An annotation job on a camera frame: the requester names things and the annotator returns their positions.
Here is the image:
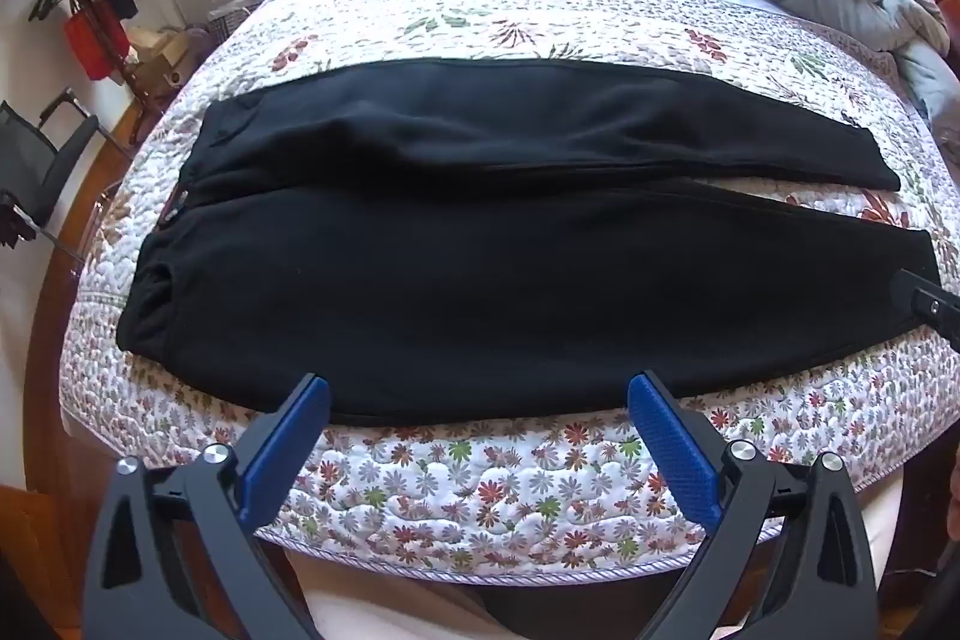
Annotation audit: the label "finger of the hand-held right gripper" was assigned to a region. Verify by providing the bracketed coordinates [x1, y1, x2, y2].
[889, 268, 960, 352]

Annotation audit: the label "black pants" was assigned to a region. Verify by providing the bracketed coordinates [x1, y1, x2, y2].
[116, 56, 943, 428]

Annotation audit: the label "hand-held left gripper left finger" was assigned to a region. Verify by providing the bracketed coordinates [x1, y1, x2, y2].
[82, 374, 332, 640]

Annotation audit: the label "black office chair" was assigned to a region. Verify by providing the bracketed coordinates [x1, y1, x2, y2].
[0, 87, 104, 253]

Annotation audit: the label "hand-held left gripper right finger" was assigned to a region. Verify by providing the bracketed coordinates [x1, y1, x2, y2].
[626, 371, 879, 640]

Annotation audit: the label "cardboard box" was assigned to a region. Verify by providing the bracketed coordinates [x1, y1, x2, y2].
[126, 23, 205, 88]

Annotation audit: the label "floral quilted bedspread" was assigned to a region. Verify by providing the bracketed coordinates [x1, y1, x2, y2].
[56, 0, 960, 588]

